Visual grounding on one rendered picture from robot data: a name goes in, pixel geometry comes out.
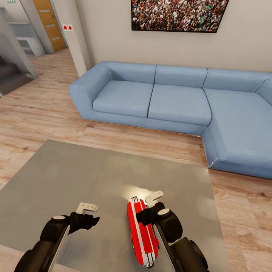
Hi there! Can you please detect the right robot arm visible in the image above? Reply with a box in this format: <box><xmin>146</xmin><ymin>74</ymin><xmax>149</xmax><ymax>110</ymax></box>
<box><xmin>136</xmin><ymin>191</ymin><xmax>209</xmax><ymax>272</ymax></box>

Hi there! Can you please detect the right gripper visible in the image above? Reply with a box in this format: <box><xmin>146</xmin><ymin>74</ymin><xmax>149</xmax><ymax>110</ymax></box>
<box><xmin>136</xmin><ymin>202</ymin><xmax>164</xmax><ymax>226</ymax></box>

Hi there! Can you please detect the radio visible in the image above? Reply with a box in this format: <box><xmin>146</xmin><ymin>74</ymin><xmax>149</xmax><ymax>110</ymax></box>
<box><xmin>127</xmin><ymin>196</ymin><xmax>160</xmax><ymax>269</ymax></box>

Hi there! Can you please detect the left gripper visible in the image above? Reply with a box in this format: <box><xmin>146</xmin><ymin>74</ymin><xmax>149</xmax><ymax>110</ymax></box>
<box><xmin>70</xmin><ymin>212</ymin><xmax>100</xmax><ymax>232</ymax></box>

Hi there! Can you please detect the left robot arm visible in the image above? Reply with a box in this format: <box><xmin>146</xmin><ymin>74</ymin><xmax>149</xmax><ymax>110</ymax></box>
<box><xmin>14</xmin><ymin>202</ymin><xmax>100</xmax><ymax>272</ymax></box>

